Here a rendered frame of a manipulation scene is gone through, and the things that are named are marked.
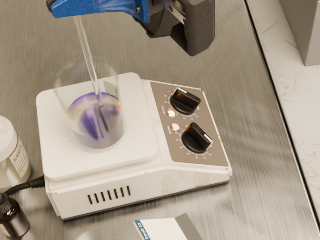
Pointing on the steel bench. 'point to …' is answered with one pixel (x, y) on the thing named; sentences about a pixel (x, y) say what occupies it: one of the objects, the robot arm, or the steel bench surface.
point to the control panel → (218, 155)
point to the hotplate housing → (133, 177)
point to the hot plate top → (92, 162)
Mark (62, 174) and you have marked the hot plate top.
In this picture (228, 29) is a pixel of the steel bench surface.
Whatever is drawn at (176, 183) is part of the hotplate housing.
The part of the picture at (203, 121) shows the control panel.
